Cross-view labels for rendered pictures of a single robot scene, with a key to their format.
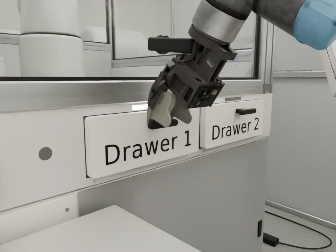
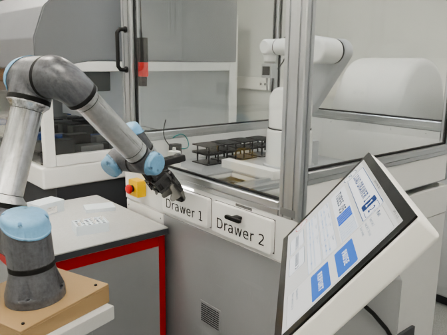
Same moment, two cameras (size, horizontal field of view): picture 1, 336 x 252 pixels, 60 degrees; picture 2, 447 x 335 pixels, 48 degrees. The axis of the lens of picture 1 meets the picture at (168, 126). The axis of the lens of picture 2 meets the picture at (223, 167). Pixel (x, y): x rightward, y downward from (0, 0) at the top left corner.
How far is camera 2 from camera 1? 202 cm
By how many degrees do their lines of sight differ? 91
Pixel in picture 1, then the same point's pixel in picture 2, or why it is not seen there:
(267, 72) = (286, 197)
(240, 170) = (253, 274)
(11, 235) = (149, 215)
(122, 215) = (155, 228)
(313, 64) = not seen: outside the picture
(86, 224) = (151, 223)
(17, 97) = not seen: hidden behind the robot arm
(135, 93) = (183, 179)
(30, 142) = not seen: hidden behind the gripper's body
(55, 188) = (157, 207)
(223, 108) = (225, 209)
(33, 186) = (153, 202)
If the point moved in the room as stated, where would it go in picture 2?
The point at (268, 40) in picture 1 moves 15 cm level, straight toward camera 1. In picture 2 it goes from (286, 164) to (239, 159)
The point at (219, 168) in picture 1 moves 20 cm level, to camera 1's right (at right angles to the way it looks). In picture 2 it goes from (231, 256) to (228, 280)
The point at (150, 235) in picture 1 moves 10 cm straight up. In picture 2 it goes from (136, 232) to (136, 207)
